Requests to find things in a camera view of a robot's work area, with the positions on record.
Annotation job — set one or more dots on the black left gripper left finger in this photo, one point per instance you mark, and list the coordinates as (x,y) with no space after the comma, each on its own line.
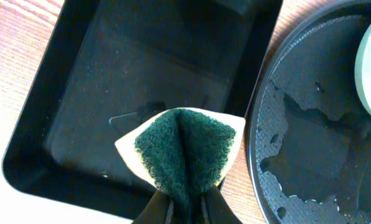
(159,210)

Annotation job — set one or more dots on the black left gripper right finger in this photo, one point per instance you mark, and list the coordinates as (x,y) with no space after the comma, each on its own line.
(215,210)

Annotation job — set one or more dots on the yellow green scrub sponge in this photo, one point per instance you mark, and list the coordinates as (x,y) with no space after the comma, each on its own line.
(183,153)

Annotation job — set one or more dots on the black round tray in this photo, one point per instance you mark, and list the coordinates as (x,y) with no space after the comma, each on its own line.
(309,135)

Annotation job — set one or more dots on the black rectangular tray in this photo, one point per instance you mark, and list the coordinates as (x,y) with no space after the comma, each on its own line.
(111,65)

